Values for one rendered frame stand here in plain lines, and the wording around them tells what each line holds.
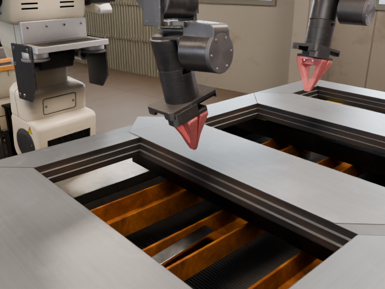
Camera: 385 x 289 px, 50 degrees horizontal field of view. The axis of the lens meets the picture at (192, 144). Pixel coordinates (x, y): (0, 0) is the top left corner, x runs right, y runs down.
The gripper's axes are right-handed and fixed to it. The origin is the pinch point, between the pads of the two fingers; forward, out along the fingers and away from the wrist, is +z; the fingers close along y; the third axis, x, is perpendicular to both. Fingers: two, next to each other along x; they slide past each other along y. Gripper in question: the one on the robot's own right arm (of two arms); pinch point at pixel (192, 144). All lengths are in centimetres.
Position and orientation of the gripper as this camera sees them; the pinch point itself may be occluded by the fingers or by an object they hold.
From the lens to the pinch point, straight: 72.9
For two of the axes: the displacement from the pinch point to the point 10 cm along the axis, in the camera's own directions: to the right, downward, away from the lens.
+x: -6.6, -2.6, 7.0
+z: 1.9, 8.5, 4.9
